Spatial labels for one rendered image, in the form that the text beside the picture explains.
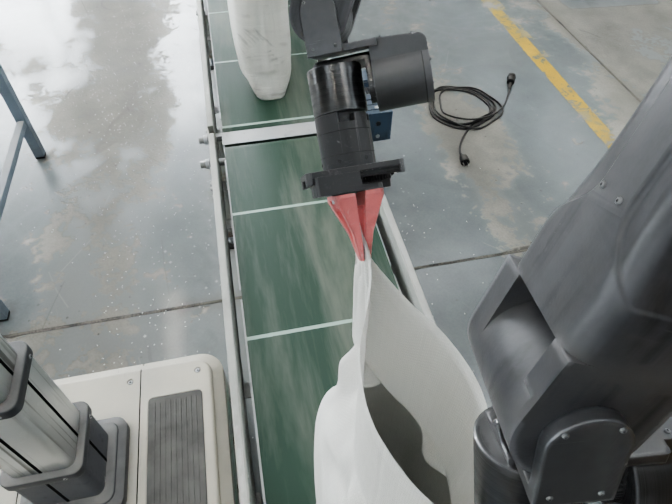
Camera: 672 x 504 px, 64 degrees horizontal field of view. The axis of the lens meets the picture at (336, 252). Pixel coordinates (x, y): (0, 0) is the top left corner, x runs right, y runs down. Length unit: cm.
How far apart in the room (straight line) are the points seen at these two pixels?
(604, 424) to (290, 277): 120
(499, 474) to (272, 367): 99
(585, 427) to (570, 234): 7
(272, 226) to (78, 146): 132
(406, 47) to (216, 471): 100
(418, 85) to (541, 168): 189
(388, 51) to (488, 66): 247
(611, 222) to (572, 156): 233
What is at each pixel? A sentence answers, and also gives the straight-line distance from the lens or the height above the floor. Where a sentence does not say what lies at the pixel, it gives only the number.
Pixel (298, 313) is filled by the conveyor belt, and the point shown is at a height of 38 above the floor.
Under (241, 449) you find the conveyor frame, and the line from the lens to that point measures 113.
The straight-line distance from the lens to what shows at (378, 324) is 61.
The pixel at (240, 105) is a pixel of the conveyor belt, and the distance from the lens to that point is 197.
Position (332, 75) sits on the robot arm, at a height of 118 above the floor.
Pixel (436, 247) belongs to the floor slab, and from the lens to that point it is 198.
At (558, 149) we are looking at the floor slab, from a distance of 255.
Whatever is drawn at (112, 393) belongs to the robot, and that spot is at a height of 26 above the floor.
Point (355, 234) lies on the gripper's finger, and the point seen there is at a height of 106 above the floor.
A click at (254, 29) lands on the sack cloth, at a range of 188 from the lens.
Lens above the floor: 146
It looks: 49 degrees down
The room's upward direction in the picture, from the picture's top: straight up
